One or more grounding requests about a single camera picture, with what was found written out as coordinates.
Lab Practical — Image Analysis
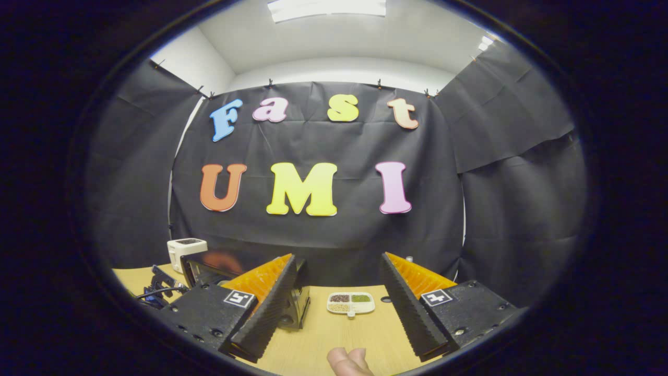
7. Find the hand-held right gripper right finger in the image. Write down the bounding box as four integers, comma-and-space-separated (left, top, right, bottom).
379, 252, 518, 362

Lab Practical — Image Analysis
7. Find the black backdrop cloth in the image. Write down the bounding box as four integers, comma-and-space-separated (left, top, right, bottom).
83, 41, 589, 309

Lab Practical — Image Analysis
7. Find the white toaster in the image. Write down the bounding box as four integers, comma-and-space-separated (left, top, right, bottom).
167, 238, 208, 274

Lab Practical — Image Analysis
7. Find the long ceiling light panel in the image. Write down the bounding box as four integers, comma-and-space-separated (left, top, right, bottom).
267, 0, 387, 24

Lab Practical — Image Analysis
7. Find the white divided grain dish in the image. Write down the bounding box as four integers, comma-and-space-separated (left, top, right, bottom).
327, 291, 376, 318

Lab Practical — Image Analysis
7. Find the black electric oven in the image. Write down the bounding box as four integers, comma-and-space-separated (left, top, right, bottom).
180, 251, 311, 330

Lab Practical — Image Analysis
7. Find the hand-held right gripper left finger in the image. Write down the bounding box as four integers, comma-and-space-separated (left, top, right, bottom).
157, 253, 297, 365

